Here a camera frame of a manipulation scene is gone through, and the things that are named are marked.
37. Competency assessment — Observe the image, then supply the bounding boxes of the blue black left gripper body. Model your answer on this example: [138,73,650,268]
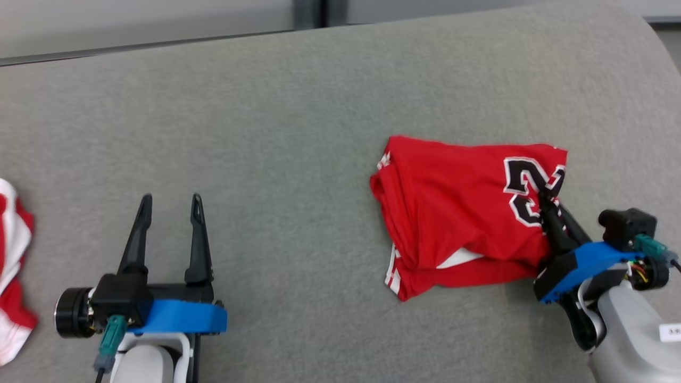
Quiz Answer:
[128,282,229,383]

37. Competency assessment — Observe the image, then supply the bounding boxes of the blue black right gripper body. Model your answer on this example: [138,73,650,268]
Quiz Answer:
[533,242,670,352]

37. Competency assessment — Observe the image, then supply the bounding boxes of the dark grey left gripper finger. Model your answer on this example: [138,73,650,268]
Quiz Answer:
[117,193,154,277]
[184,193,215,285]

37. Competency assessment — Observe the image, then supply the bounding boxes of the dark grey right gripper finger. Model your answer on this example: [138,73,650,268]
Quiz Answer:
[559,205,593,247]
[538,191,578,255]

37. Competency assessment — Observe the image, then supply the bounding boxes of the red jersey with number print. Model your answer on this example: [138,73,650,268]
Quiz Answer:
[369,135,569,303]

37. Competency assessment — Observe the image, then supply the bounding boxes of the red shorts with white stripes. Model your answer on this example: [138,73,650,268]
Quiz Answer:
[0,178,39,368]

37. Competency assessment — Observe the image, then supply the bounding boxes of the teal-plug left camera cable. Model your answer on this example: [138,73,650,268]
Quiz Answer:
[94,314,129,383]

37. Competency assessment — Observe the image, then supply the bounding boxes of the teal-plug camera cable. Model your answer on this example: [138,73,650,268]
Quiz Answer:
[94,314,129,383]
[633,234,681,273]

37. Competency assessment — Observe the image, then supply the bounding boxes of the teal-plug right camera cable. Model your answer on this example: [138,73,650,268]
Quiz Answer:
[633,234,681,273]

